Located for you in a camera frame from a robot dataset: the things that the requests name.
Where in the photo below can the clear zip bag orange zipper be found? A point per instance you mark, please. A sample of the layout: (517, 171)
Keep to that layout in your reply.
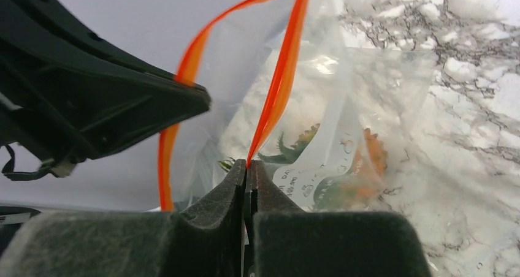
(329, 119)

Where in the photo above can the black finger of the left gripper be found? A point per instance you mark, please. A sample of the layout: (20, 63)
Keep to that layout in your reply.
(68, 95)

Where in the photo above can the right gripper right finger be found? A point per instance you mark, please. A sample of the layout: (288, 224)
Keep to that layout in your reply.
(287, 241)

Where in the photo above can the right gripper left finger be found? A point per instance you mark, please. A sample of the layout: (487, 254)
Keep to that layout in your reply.
(205, 239)

